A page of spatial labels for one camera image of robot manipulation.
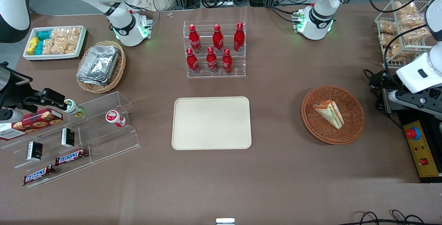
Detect clear acrylic stepped shelf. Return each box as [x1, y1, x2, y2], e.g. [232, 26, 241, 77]
[0, 91, 141, 188]

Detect white wire rack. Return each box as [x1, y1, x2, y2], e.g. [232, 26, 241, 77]
[374, 0, 436, 69]

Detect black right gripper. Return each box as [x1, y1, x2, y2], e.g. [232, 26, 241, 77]
[0, 63, 68, 112]

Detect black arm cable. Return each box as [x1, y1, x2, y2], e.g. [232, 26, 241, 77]
[367, 0, 442, 78]

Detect fried snack bag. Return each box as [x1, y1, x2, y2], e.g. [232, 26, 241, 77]
[378, 33, 401, 46]
[381, 45, 406, 62]
[402, 25, 431, 42]
[395, 1, 417, 15]
[398, 13, 426, 27]
[378, 20, 398, 35]

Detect brown snickers bar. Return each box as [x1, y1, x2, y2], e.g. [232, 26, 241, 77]
[55, 148, 89, 166]
[23, 164, 56, 186]

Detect red emergency stop button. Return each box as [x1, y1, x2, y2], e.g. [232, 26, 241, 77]
[406, 127, 421, 141]

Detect small black white box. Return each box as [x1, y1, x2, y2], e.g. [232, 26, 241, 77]
[61, 127, 75, 148]
[26, 141, 43, 161]

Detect black floor cable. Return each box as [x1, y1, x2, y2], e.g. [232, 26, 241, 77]
[345, 209, 442, 225]

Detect triangular sandwich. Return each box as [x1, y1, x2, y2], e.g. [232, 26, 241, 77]
[313, 100, 345, 130]

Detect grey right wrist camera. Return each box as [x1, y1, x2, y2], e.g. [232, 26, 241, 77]
[0, 109, 24, 122]

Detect yellow snack pack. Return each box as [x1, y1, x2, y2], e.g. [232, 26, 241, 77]
[26, 36, 40, 55]

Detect stacked aluminium foil trays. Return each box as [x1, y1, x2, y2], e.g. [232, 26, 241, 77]
[76, 45, 120, 86]

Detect red capped yogurt bottle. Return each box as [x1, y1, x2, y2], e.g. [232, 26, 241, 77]
[105, 110, 127, 128]

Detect red chocolate cookie box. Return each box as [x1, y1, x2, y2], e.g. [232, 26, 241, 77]
[0, 108, 64, 141]

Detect green capped yogurt bottle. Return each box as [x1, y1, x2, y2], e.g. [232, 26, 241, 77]
[64, 99, 86, 118]

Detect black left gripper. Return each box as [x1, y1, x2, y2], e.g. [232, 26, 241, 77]
[370, 72, 442, 119]

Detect clear acrylic bottle rack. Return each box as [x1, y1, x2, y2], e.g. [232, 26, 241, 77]
[183, 20, 247, 78]

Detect black countertop appliance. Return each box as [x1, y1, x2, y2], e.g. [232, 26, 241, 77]
[387, 98, 442, 184]

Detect oval light wicker basket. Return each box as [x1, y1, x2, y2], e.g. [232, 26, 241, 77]
[76, 40, 126, 94]

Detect black cable by appliance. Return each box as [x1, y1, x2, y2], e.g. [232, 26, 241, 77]
[363, 68, 404, 130]

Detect yellow control panel box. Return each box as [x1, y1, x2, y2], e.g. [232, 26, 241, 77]
[403, 119, 442, 178]

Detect white rectangular snack tray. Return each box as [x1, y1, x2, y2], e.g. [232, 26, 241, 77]
[23, 25, 86, 61]

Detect beige plastic tray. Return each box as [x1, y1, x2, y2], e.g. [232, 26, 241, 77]
[172, 96, 252, 150]

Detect round brown wicker basket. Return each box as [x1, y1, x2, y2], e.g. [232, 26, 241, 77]
[301, 85, 366, 146]

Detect red cola bottle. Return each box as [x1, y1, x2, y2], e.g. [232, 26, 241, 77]
[233, 22, 246, 53]
[221, 48, 233, 74]
[188, 24, 202, 54]
[212, 24, 224, 53]
[186, 48, 200, 74]
[206, 47, 219, 73]

